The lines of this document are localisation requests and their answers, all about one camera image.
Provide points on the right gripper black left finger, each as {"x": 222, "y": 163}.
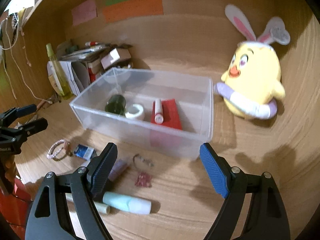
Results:
{"x": 49, "y": 215}

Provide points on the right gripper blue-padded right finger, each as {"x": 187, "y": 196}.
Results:
{"x": 266, "y": 218}

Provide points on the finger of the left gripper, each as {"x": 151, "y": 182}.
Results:
{"x": 17, "y": 112}
{"x": 31, "y": 128}

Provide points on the pale yellow-green stick tube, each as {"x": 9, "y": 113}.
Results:
{"x": 101, "y": 207}

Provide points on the blue barcode small box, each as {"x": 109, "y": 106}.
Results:
{"x": 84, "y": 152}

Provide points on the mint green white tube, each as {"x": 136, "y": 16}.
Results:
{"x": 127, "y": 203}

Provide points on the dark green glass bottle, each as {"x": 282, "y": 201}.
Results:
{"x": 116, "y": 105}

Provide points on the purple black cosmetic tube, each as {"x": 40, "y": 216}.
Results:
{"x": 119, "y": 167}

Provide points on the white tape roll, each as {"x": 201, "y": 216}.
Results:
{"x": 135, "y": 112}

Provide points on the pink butterfly keychain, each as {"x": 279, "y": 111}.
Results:
{"x": 144, "y": 178}

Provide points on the white red-capped tube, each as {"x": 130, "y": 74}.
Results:
{"x": 158, "y": 112}

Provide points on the red foil pouch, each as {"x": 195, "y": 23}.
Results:
{"x": 171, "y": 120}

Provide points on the tall yellow spray bottle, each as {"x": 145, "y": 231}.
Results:
{"x": 59, "y": 74}

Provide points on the white folded paper bag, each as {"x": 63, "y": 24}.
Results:
{"x": 76, "y": 74}

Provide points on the stack of books and papers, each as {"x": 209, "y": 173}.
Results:
{"x": 91, "y": 56}

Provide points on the red white marker pen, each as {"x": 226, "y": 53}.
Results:
{"x": 90, "y": 44}

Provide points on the small white pink box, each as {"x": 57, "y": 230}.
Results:
{"x": 115, "y": 56}

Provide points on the white bowl of stones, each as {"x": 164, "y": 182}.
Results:
{"x": 117, "y": 76}

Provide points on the pink paper note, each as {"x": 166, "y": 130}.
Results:
{"x": 84, "y": 12}

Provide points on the yellow chick bunny plush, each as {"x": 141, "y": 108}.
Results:
{"x": 251, "y": 85}

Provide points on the clear plastic storage bin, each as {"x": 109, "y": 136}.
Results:
{"x": 194, "y": 100}

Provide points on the orange paper note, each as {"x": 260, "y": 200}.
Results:
{"x": 132, "y": 8}

